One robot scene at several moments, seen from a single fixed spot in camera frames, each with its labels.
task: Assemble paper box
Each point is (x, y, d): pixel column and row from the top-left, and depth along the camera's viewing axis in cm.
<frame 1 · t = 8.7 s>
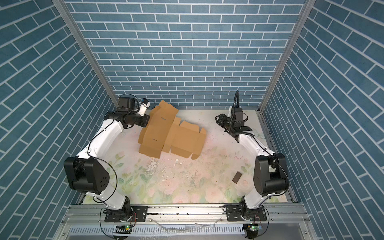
left hand: (151, 118, 86), fingers closed
right hand: (218, 118, 90), fingers open
brown cardboard box blank: (162, 132, 97), point 10 cm above the table
small brown cardboard piece: (237, 177, 88), on the table

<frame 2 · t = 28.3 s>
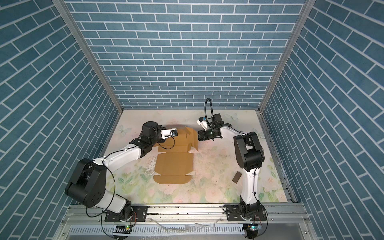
left hand: (165, 125, 90), fingers closed
right hand: (197, 137, 96), fingers open
brown cardboard box blank: (175, 165, 93), on the table
the other named things where they were.

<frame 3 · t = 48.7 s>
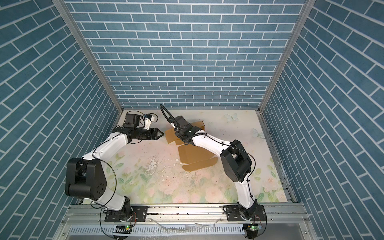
left hand: (162, 133, 88), fingers open
right hand: (184, 127, 93), fingers open
brown cardboard box blank: (192, 157, 95), point 2 cm above the table
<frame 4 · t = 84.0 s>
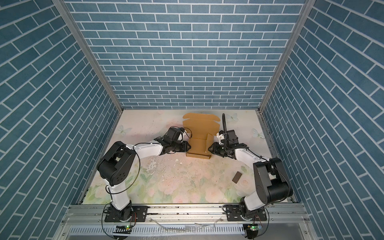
left hand: (192, 148, 94), fingers open
right hand: (211, 149, 91), fingers open
brown cardboard box blank: (203, 127, 92), point 16 cm above the table
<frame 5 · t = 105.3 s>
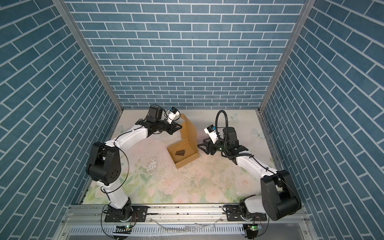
left hand: (184, 127, 89), fingers closed
right hand: (202, 143, 83), fingers open
brown cardboard box blank: (189, 144, 101), point 2 cm above the table
small brown cardboard piece: (181, 152, 96), point 3 cm above the table

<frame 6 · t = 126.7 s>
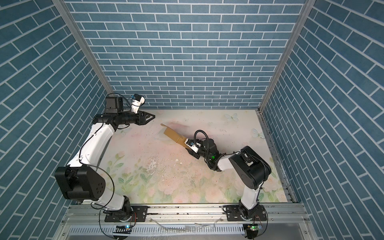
left hand: (154, 115, 79), fingers open
right hand: (190, 143, 91), fingers open
brown cardboard box blank: (179, 139, 84), point 19 cm above the table
